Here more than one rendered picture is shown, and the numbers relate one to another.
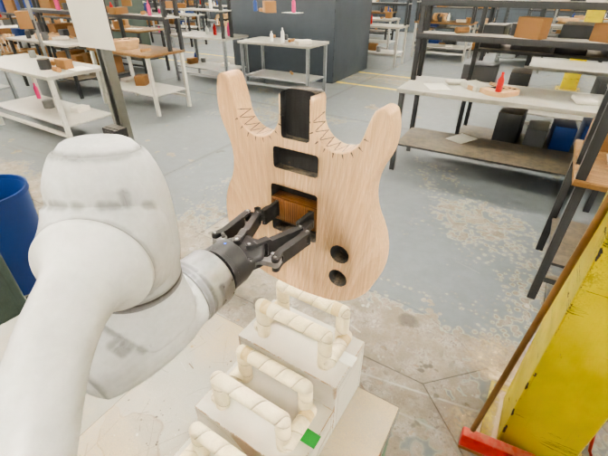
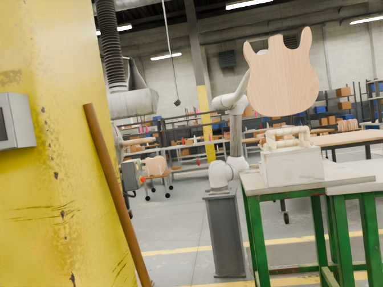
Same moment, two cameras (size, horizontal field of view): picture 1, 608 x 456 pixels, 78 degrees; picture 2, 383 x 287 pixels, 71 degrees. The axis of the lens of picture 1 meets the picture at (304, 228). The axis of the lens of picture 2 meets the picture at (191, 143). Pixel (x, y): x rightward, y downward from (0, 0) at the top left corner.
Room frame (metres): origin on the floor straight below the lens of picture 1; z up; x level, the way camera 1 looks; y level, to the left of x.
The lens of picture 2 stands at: (1.65, -1.02, 1.28)
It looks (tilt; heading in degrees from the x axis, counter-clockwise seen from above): 3 degrees down; 155
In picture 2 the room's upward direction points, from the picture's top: 8 degrees counter-clockwise
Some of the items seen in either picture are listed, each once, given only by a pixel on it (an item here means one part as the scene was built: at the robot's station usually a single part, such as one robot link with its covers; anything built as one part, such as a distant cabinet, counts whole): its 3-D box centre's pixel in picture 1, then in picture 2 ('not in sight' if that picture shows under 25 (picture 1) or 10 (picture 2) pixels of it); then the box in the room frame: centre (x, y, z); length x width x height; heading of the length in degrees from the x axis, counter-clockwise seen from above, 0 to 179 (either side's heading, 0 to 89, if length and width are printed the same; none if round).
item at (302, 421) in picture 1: (299, 426); not in sight; (0.43, 0.01, 1.04); 0.11 x 0.03 x 0.03; 149
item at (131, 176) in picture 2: not in sight; (123, 180); (-0.27, -0.69, 0.99); 0.24 x 0.21 x 0.26; 59
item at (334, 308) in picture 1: (311, 298); (288, 131); (0.65, -0.02, 1.20); 0.20 x 0.03 x 0.03; 58
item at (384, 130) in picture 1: (373, 133); (250, 50); (0.55, -0.10, 1.63); 0.07 x 0.04 x 0.09; 58
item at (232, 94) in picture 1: (240, 101); (302, 39); (0.69, 0.11, 1.64); 0.07 x 0.04 x 0.10; 58
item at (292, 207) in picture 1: (297, 210); not in sight; (0.61, 0.01, 1.46); 0.10 x 0.03 x 0.05; 58
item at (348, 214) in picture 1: (300, 200); (280, 76); (0.62, 0.01, 1.48); 0.35 x 0.04 x 0.40; 58
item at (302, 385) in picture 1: (272, 368); (283, 144); (0.51, 0.07, 1.12); 0.20 x 0.03 x 0.03; 58
